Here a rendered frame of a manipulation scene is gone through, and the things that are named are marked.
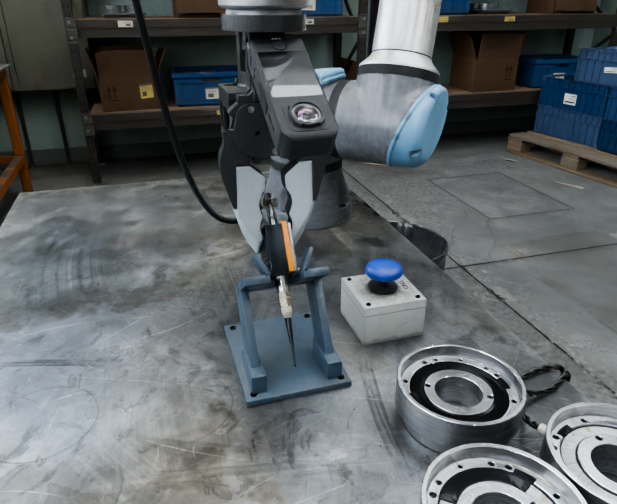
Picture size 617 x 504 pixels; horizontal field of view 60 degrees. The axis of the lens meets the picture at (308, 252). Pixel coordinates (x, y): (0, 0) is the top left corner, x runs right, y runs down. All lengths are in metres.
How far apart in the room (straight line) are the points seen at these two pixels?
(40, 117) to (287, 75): 3.99
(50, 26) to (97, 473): 3.71
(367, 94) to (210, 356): 0.41
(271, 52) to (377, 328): 0.29
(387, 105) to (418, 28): 0.11
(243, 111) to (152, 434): 0.28
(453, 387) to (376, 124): 0.39
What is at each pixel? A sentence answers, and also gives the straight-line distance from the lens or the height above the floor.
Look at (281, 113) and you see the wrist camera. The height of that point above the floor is 1.05.
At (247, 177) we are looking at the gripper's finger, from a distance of 0.48.
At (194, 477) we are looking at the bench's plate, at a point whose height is 0.80.
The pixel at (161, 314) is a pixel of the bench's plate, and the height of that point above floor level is 0.80.
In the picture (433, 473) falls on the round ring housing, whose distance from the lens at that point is 0.41.
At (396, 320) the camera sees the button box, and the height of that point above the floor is 0.82.
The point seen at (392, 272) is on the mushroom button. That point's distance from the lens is 0.56.
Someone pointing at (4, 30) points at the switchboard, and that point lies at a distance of 4.10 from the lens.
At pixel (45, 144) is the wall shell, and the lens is 4.43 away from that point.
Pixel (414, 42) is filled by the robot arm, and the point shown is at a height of 1.07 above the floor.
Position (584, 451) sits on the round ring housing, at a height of 0.83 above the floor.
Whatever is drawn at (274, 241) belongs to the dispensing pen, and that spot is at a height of 0.93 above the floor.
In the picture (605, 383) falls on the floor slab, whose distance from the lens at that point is 2.03.
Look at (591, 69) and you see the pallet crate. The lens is 4.37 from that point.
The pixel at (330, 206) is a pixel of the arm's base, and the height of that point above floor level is 0.83.
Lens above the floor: 1.13
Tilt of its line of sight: 26 degrees down
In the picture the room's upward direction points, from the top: straight up
